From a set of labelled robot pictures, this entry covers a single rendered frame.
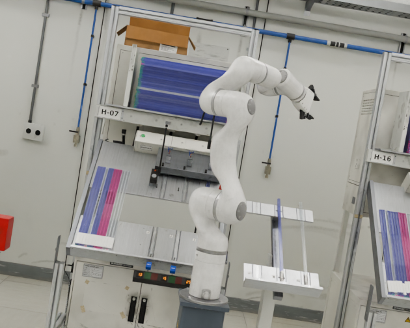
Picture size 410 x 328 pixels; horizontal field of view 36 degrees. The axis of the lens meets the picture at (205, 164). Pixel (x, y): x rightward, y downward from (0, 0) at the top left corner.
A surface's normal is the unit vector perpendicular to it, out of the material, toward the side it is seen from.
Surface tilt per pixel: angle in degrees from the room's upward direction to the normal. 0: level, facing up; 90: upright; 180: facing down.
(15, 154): 90
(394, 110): 90
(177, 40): 76
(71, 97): 90
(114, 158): 42
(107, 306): 90
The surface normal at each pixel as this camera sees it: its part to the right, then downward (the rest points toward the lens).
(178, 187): 0.14, -0.68
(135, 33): 0.10, -0.10
